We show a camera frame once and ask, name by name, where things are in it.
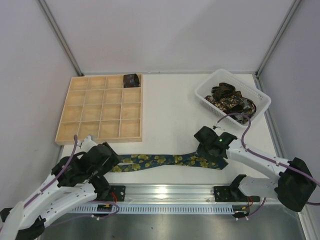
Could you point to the white plastic basket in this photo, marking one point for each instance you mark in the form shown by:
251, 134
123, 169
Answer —
260, 99

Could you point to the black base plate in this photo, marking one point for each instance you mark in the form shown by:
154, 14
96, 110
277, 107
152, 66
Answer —
228, 194
116, 194

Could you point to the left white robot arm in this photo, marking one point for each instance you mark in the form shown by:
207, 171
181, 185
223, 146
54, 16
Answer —
74, 181

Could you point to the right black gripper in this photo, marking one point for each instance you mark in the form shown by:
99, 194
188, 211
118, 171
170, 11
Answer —
203, 146

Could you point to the aluminium frame post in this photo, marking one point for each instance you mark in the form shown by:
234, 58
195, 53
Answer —
279, 34
47, 13

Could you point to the aluminium mounting rail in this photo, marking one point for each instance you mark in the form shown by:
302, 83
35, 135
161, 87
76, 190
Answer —
184, 194

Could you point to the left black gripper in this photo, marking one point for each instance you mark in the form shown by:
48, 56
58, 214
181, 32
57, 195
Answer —
110, 158

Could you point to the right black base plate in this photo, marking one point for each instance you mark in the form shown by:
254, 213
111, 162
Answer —
228, 194

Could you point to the brown patterned tie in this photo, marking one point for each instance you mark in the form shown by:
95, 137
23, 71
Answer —
224, 97

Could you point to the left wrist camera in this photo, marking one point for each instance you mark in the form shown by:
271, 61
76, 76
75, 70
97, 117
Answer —
87, 143

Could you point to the left aluminium frame post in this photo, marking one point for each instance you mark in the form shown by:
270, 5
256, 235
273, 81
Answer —
47, 13

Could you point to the dark striped tie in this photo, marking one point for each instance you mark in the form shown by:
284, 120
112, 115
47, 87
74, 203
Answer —
243, 106

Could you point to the blue yellow floral tie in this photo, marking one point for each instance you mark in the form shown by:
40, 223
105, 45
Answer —
139, 162

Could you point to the wooden compartment tray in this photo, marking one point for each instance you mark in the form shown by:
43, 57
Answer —
102, 107

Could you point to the right aluminium frame post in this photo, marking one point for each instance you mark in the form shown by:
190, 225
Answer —
279, 34

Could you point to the white slotted cable duct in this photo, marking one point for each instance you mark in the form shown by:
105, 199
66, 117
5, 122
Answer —
155, 209

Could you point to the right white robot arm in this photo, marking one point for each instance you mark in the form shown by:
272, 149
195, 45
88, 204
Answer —
288, 181

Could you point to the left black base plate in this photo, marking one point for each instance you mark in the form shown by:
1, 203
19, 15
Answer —
116, 194

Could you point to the rolled dark tie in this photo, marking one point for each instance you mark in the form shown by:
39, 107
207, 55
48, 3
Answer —
131, 81

